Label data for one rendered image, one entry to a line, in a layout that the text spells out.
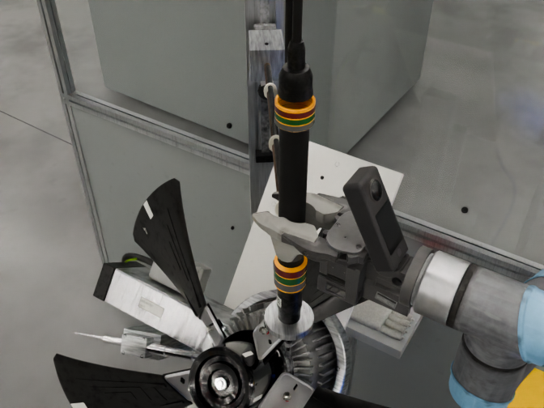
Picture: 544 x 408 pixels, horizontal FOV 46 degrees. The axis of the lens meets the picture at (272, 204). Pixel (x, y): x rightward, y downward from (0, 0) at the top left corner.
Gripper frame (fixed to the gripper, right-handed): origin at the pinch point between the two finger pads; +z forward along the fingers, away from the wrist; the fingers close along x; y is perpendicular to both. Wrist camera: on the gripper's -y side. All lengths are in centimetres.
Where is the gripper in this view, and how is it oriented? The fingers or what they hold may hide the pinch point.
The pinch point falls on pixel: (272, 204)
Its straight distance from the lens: 78.8
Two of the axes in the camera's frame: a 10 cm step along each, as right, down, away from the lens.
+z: -8.5, -3.5, 3.9
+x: 5.2, -5.6, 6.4
